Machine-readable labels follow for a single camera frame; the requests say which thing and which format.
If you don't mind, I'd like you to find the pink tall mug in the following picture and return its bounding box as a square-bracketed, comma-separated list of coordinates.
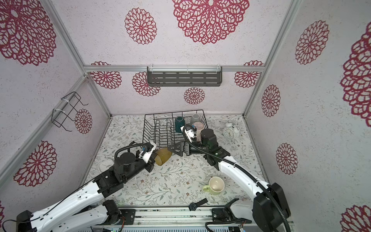
[193, 122, 205, 142]

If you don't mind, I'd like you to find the grey mug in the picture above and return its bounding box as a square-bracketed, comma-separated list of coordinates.
[190, 114, 201, 125]

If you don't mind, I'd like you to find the amber textured glass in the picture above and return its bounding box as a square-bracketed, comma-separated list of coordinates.
[155, 148, 173, 166]

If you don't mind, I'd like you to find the teal mug cream inside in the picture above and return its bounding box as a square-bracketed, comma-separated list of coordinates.
[174, 116, 185, 133]

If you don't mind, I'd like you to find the light green mug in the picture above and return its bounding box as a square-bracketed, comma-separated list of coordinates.
[203, 177, 225, 195]

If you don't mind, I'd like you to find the black wire dish rack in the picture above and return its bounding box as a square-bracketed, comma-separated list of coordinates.
[142, 110, 208, 148]

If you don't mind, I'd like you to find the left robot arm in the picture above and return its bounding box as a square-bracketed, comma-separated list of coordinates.
[16, 142, 157, 232]

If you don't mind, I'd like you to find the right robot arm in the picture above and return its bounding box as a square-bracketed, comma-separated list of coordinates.
[168, 125, 291, 232]

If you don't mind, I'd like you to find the white square clock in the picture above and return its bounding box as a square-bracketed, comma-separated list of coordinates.
[98, 159, 114, 173]

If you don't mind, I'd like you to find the white twin-bell alarm clock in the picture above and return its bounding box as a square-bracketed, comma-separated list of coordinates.
[223, 122, 240, 140]

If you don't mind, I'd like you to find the black wristwatch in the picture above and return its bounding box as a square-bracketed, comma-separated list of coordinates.
[188, 198, 208, 211]

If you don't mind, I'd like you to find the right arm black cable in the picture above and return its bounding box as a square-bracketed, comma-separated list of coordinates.
[182, 124, 292, 232]

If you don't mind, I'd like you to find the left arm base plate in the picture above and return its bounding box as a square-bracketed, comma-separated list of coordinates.
[119, 209, 136, 225]

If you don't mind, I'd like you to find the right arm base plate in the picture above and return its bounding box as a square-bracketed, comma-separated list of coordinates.
[211, 198, 252, 224]

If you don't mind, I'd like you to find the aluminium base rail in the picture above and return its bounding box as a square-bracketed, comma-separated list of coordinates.
[86, 205, 295, 232]

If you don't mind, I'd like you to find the grey wall shelf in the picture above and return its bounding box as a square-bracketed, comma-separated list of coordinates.
[147, 66, 223, 87]

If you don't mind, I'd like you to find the black wire wall basket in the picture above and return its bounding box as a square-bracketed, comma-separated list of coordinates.
[51, 91, 88, 132]

